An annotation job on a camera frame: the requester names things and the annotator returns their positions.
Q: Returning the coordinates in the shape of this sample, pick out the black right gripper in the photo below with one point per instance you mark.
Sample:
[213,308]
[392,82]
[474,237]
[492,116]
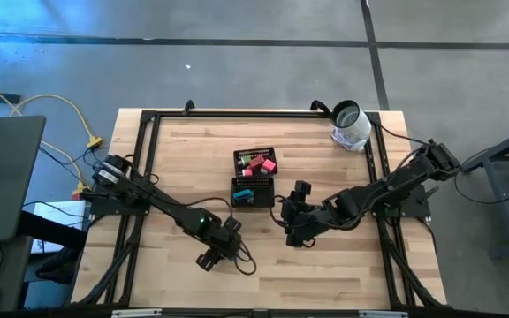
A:
[305,218]

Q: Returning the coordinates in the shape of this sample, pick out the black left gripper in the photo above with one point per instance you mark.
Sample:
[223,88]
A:
[217,239]

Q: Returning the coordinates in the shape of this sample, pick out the teal digital clock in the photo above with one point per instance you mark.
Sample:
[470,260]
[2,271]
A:
[242,194]

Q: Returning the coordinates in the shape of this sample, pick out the pink plug adapter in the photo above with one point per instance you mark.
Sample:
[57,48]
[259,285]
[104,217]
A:
[269,167]

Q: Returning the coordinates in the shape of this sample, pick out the red plug adapter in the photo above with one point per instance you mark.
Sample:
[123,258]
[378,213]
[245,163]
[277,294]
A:
[256,163]

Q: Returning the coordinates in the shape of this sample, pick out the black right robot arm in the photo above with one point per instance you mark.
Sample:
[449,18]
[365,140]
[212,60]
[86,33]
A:
[391,187]

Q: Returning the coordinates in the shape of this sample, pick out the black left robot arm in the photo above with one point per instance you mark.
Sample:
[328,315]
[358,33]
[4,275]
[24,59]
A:
[166,207]

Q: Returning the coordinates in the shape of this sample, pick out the black mesh basket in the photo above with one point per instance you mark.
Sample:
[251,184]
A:
[265,153]
[263,196]

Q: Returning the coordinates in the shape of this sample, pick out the white cylinder device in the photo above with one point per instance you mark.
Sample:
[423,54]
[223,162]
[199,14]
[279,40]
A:
[354,126]

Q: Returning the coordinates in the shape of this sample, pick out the black clamp lever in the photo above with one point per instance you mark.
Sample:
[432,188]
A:
[429,194]

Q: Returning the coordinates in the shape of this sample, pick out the yellow red power plug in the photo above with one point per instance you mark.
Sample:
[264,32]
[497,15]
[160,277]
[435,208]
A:
[78,190]

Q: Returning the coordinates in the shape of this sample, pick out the black bag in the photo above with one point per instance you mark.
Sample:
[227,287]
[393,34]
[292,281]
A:
[58,267]

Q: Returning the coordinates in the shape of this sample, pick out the white paper box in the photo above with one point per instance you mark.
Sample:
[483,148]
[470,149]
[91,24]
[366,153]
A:
[55,212]

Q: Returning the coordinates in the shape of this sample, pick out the black desk beam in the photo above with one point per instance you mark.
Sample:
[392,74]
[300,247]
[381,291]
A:
[51,229]

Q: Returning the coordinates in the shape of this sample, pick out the dark grey desk top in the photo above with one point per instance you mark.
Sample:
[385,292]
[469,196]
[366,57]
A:
[2,176]

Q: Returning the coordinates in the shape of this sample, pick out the silver bracket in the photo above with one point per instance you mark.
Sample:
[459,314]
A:
[382,314]
[135,312]

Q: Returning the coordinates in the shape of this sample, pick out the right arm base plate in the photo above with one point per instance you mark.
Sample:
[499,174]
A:
[413,201]

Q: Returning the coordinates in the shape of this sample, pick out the black aluminium table frame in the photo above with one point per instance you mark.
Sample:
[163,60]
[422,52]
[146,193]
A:
[237,114]

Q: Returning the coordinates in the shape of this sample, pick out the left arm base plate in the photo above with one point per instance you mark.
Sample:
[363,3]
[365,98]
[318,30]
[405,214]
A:
[104,207]

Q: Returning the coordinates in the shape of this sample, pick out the grey desk frame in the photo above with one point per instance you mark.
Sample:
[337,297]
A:
[506,207]

